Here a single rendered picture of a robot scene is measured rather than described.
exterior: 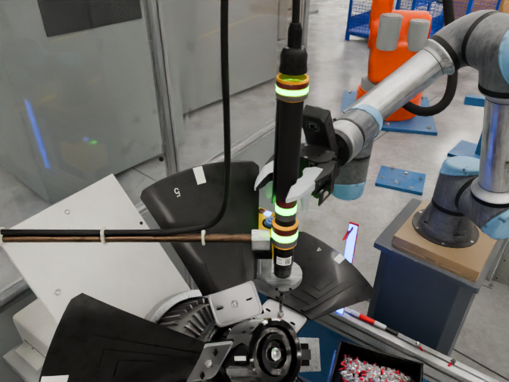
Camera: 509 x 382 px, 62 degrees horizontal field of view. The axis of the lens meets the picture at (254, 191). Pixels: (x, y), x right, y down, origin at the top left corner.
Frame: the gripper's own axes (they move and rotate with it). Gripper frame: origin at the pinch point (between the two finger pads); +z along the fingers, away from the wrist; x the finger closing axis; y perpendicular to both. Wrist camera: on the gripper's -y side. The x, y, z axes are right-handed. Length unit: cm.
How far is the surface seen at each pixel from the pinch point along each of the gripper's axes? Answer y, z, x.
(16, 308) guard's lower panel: 56, 18, 70
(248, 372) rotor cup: 27.4, 12.3, -3.9
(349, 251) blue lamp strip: 40, -37, 0
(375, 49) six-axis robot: 78, -358, 114
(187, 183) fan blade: 7.9, -1.8, 20.0
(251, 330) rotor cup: 24.1, 7.6, -1.0
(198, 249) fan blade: 17.4, 2.9, 14.0
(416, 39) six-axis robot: 65, -366, 80
